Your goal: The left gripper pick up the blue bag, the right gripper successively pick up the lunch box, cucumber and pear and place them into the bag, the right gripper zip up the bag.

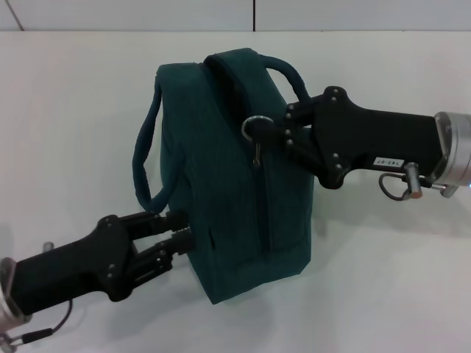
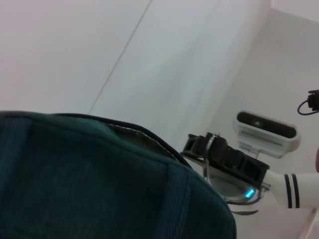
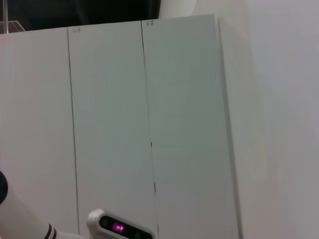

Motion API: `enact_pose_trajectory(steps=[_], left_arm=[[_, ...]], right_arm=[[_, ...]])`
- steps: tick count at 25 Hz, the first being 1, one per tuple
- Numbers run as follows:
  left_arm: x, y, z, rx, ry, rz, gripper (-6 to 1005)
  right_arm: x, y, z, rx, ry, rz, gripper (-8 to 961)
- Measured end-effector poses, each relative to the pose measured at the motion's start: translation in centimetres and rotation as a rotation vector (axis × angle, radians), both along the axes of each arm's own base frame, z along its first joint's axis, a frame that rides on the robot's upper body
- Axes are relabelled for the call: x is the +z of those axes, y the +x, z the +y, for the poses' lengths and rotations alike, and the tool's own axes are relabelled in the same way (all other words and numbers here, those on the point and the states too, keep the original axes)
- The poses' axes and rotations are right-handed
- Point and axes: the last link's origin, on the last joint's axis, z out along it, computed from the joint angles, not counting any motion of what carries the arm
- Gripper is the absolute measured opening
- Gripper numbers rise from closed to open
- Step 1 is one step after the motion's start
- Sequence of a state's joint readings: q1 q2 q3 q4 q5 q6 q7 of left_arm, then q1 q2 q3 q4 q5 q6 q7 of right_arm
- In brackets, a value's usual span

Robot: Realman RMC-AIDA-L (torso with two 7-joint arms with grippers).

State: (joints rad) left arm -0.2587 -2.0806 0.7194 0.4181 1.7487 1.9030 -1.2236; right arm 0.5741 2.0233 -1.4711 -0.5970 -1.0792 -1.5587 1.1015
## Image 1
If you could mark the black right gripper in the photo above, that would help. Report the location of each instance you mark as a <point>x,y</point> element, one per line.
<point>368,136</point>

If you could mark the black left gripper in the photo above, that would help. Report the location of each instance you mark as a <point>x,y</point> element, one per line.
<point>73,264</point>

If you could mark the dark teal fabric lunch bag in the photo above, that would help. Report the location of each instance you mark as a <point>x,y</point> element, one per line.
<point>228,191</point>

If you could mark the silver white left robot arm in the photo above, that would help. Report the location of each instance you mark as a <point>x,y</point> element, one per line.
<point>11,301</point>

